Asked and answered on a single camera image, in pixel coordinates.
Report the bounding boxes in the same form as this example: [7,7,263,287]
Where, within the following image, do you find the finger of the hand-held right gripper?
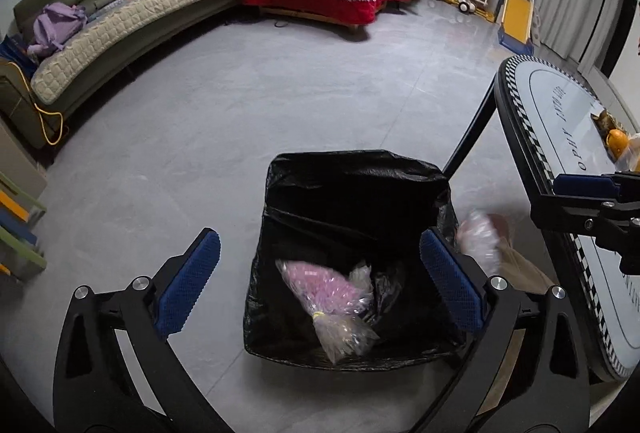
[530,194,640,275]
[554,170,640,201]

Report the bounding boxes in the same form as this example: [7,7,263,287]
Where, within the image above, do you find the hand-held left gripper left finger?
[52,227,223,433]

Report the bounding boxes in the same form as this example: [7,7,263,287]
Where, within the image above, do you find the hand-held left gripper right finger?
[420,227,593,433]

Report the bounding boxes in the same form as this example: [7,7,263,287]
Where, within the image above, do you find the clear plastic wrapper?
[457,210,503,275]

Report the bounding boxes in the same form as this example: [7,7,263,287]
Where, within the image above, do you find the pink plastic bag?
[275,259,381,364]

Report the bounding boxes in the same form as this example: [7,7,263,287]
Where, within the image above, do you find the bin with black bag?
[243,150,468,371]

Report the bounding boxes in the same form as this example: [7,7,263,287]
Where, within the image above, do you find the orange fruit in bag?
[612,133,640,174]

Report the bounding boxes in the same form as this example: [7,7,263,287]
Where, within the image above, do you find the brown crumpled wrapper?
[592,109,618,134]

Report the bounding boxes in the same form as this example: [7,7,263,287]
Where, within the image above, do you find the brown paper bag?
[487,213,557,299]

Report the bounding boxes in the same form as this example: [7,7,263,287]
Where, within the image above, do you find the round white printed table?
[442,55,640,384]

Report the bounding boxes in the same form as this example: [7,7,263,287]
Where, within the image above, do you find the colourful wooden rack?
[0,170,48,284]

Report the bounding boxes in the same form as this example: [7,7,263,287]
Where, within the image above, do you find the yellow toy slide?
[497,0,541,51]

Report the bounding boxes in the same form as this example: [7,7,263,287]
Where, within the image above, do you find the grey green sofa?
[31,0,246,106]

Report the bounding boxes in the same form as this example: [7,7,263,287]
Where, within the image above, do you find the dark blue bag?
[0,35,36,68]

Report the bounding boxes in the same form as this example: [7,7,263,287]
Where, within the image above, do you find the purple backpack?
[27,3,88,58]

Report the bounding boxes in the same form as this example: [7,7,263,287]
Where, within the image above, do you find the yellow cable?
[12,58,66,146]

